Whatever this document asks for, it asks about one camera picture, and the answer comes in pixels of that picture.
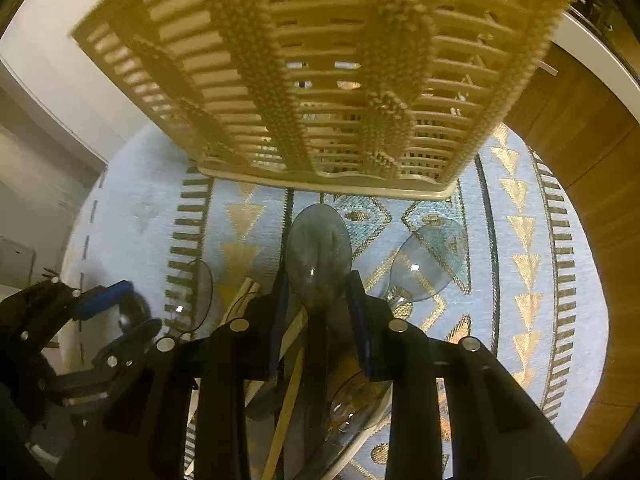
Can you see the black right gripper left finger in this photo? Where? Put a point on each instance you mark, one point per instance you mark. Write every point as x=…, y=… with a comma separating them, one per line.
x=140, y=431

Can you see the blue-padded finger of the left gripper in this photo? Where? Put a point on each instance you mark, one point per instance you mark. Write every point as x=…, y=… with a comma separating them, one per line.
x=101, y=298
x=130, y=346

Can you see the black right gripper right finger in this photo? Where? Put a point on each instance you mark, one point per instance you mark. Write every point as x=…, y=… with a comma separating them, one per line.
x=497, y=430

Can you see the wooden chopstick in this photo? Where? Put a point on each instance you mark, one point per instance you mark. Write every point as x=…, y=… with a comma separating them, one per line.
x=284, y=418
x=237, y=306

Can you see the dark translucent plastic spoon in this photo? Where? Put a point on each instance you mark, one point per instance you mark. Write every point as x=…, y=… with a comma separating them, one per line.
x=318, y=257

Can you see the black plastic spoon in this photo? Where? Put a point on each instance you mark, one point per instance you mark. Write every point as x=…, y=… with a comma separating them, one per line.
x=133, y=311

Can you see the clear spoon on left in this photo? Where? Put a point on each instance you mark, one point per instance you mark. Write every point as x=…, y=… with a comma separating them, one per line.
x=189, y=298

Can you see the blue patterned round tablecloth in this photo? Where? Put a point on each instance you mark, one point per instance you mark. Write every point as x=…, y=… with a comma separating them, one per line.
x=528, y=291

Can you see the clear plastic spoon right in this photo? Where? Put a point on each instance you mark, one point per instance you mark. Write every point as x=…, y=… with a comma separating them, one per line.
x=426, y=263

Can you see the beige plastic utensil basket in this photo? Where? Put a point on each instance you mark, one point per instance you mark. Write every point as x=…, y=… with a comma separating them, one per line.
x=387, y=97

